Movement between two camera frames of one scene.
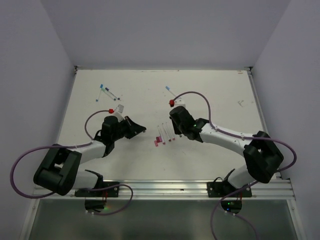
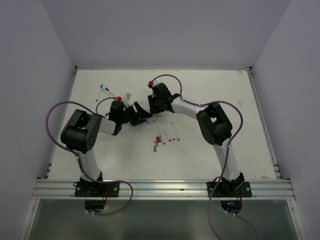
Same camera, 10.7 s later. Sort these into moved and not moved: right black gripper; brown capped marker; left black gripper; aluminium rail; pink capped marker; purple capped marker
Moved: left black gripper; right black gripper
Not moved: purple capped marker; aluminium rail; pink capped marker; brown capped marker
